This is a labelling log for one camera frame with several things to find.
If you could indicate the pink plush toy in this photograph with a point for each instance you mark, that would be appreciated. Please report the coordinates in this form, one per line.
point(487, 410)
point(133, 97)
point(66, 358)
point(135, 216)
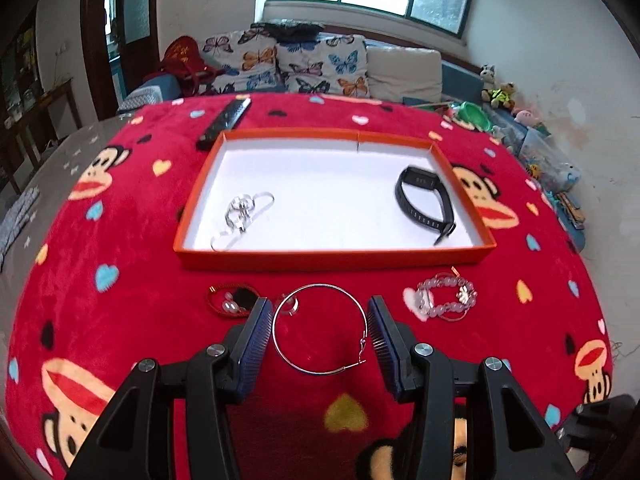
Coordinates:
point(525, 117)

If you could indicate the wooden door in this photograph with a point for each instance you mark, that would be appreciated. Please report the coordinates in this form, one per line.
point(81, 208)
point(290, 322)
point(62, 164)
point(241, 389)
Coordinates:
point(120, 30)

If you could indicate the plush toy dog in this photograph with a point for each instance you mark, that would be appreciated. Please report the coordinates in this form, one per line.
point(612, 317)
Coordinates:
point(487, 75)

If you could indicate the beige cushion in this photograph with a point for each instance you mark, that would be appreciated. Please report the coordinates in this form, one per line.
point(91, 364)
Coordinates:
point(404, 75)

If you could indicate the red bag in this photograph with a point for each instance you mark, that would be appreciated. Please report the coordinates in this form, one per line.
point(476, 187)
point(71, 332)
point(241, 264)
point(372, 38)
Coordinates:
point(187, 65)

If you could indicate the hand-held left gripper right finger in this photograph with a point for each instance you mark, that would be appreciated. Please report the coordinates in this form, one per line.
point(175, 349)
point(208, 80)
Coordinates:
point(383, 341)

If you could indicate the black remote control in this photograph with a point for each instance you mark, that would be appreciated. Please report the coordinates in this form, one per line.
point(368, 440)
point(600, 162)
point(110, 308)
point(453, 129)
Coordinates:
point(223, 122)

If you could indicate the green bowl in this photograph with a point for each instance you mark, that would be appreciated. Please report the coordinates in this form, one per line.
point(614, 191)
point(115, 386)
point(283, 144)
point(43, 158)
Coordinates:
point(474, 114)

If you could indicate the orange shallow box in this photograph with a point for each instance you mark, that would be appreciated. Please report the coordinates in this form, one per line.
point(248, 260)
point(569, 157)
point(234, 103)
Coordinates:
point(334, 197)

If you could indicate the grey knitted cloth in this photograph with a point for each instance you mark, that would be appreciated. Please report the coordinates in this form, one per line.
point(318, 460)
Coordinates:
point(17, 217)

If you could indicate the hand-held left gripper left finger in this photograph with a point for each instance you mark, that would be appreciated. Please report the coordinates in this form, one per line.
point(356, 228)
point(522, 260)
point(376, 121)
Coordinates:
point(253, 345)

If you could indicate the brown teddy bear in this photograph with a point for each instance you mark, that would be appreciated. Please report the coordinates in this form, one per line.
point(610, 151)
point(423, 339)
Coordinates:
point(501, 95)

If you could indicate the wooden side table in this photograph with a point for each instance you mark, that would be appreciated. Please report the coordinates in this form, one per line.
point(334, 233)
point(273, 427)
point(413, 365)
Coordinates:
point(37, 120)

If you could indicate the red monkey print blanket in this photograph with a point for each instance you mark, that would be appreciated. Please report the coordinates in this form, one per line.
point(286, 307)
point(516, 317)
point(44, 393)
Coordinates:
point(150, 270)

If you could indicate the black smart band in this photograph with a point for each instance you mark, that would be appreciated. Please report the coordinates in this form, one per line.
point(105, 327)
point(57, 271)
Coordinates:
point(425, 202)

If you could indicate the large silver hoop earring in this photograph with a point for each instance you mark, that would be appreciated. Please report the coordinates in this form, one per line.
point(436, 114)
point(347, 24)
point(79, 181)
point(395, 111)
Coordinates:
point(320, 330)

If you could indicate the butterfly print cushion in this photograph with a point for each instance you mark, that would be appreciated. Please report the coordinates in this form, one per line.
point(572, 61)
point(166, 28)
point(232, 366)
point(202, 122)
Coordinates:
point(325, 65)
point(240, 62)

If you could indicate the clear plastic toy bin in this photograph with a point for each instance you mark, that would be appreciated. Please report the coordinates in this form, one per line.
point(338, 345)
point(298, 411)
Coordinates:
point(547, 157)

